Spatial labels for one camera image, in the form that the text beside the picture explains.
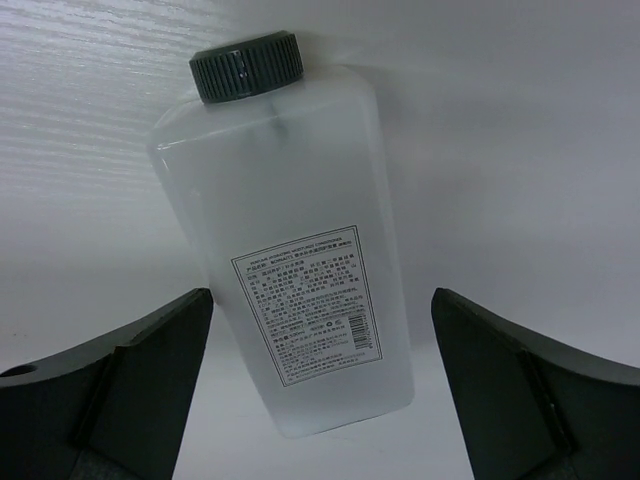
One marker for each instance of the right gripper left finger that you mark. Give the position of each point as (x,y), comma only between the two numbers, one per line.
(114,407)

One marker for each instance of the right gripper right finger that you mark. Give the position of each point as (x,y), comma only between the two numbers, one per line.
(531,407)

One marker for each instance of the white bottle with dark cap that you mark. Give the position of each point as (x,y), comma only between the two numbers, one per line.
(277,175)

